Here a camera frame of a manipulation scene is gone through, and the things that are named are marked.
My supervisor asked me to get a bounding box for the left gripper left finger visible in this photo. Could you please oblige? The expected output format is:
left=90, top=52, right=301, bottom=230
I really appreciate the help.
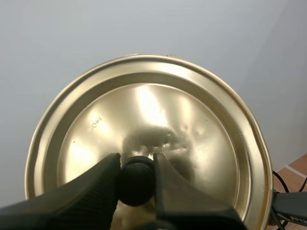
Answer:
left=0, top=152, right=121, bottom=230

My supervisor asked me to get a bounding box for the gold pot lid black knob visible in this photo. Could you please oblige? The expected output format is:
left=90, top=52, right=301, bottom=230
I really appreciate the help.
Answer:
left=24, top=54, right=274, bottom=230

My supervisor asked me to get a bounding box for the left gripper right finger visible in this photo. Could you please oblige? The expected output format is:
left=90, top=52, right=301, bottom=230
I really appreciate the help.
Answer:
left=153, top=152, right=243, bottom=230

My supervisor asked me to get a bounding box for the black cable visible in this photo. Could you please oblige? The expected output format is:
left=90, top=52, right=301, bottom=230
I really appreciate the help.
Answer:
left=298, top=176, right=307, bottom=193
left=272, top=169, right=290, bottom=194

